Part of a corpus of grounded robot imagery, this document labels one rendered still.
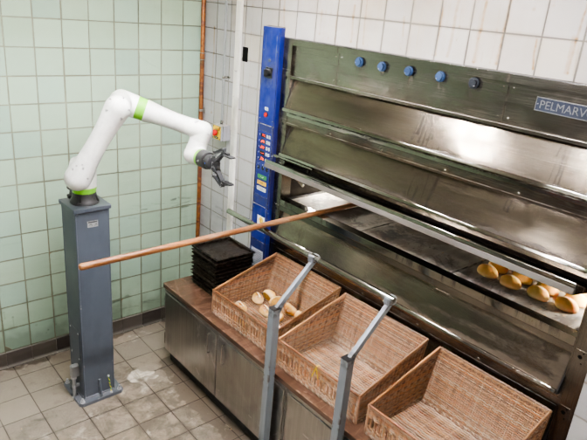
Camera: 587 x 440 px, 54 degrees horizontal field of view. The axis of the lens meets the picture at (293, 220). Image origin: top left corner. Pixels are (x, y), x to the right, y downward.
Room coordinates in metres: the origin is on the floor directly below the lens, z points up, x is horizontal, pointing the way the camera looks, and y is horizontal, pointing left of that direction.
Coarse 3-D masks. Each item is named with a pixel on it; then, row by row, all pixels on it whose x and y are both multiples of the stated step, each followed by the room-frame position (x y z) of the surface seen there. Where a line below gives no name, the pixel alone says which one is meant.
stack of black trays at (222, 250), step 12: (216, 240) 3.36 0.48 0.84; (228, 240) 3.39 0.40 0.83; (204, 252) 3.15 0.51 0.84; (216, 252) 3.19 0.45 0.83; (228, 252) 3.21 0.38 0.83; (240, 252) 3.22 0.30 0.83; (252, 252) 3.22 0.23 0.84; (204, 264) 3.14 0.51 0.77; (216, 264) 3.06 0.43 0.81; (228, 264) 3.11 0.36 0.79; (240, 264) 3.17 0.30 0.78; (192, 276) 3.24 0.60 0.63; (204, 276) 3.15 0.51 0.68; (216, 276) 3.06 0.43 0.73; (228, 276) 3.10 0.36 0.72; (204, 288) 3.14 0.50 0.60
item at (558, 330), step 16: (288, 208) 3.21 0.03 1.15; (304, 208) 3.14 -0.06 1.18; (336, 224) 2.92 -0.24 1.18; (368, 240) 2.74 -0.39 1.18; (400, 256) 2.58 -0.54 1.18; (432, 272) 2.43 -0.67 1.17; (448, 272) 2.42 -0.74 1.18; (464, 288) 2.31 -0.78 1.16; (480, 288) 2.29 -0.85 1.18; (496, 304) 2.19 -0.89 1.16; (512, 304) 2.17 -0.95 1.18; (528, 320) 2.08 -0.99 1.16; (544, 320) 2.05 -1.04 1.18; (560, 336) 1.98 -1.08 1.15; (576, 336) 1.94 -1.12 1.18
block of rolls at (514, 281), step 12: (492, 264) 2.50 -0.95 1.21; (492, 276) 2.40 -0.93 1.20; (504, 276) 2.35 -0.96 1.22; (516, 276) 2.39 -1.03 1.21; (516, 288) 2.30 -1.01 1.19; (528, 288) 2.27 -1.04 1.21; (540, 288) 2.24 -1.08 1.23; (552, 288) 2.27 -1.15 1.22; (540, 300) 2.21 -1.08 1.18; (564, 300) 2.15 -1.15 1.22; (576, 300) 2.19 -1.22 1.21; (576, 312) 2.12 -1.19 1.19
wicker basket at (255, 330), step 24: (264, 264) 3.15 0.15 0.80; (288, 264) 3.12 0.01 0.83; (216, 288) 2.91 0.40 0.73; (240, 288) 3.03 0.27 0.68; (264, 288) 3.16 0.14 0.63; (312, 288) 2.95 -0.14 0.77; (336, 288) 2.84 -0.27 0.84; (216, 312) 2.87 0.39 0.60; (240, 312) 2.71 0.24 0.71; (312, 312) 2.69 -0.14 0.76; (264, 336) 2.68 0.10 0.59
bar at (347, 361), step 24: (240, 216) 2.94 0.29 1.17; (288, 240) 2.65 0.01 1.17; (312, 264) 2.49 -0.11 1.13; (288, 288) 2.42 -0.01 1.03; (384, 312) 2.12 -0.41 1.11; (264, 384) 2.35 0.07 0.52; (264, 408) 2.34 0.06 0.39; (336, 408) 2.00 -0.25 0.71; (264, 432) 2.33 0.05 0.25; (336, 432) 1.98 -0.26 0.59
